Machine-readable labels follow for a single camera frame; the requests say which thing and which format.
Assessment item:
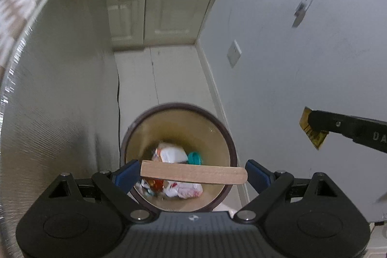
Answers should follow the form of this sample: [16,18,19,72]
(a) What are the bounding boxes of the white red-stained plastic bag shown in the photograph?
[163,181,204,199]

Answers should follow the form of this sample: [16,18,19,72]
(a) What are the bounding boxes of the white paper package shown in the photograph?
[151,141,189,163]

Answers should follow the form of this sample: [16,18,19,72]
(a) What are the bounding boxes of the cream cabinet door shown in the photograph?
[106,0,147,48]
[143,0,215,41]

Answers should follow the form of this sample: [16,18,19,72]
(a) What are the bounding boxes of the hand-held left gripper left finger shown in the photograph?
[45,159,158,221]

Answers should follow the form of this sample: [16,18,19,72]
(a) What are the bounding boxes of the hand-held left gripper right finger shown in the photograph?
[234,159,343,222]

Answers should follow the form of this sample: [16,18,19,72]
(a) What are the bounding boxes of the wooden stick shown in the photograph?
[141,160,248,185]

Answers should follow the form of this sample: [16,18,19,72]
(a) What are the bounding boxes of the silver foil sheet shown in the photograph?
[0,0,121,258]

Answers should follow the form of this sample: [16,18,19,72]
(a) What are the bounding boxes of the black floor cable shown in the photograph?
[116,71,121,132]

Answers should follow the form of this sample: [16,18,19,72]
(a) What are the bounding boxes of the gold foil wrapper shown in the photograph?
[299,107,329,150]

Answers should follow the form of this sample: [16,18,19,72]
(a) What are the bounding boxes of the brown rimmed beige bin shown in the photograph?
[119,103,238,213]

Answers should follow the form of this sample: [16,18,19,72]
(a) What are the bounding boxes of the white wall socket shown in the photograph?
[227,40,242,68]

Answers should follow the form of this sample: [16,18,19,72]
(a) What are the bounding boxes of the checkered tablecloth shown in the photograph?
[0,0,79,77]

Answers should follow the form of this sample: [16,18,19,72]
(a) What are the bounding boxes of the orange snack wrapper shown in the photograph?
[142,178,165,196]

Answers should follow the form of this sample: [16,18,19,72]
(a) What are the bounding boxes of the teal plastic cap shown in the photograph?
[187,152,203,165]

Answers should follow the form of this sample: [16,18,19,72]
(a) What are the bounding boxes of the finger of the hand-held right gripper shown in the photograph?
[308,110,357,138]

